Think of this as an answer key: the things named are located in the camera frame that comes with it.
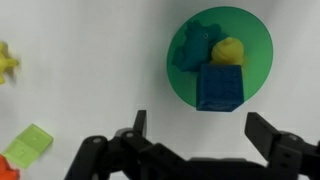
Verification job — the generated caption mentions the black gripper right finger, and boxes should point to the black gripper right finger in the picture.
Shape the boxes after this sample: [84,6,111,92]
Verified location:
[244,111,320,180]

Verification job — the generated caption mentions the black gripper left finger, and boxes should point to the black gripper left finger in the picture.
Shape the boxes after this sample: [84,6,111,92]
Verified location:
[63,109,214,180]

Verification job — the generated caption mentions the blue rubber block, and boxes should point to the blue rubber block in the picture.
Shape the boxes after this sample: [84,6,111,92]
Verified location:
[195,63,246,113]

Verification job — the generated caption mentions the green plastic bowl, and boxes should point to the green plastic bowl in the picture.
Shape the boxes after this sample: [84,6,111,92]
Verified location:
[166,5,275,108]

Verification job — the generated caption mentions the lime green plastic piece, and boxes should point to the lime green plastic piece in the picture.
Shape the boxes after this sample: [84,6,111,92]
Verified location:
[1,123,55,170]

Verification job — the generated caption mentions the orange rubber toy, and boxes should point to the orange rubber toy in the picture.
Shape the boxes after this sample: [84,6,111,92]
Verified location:
[0,153,21,180]

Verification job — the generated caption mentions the yellow rubber animal toy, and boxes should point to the yellow rubber animal toy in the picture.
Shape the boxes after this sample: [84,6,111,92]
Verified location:
[209,36,246,66]

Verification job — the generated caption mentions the teal rubber animal toy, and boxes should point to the teal rubber animal toy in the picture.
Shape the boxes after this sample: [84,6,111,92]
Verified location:
[171,19,223,73]

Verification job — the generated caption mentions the yellow spiky star toy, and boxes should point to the yellow spiky star toy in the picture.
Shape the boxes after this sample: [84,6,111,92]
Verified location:
[0,41,20,85]

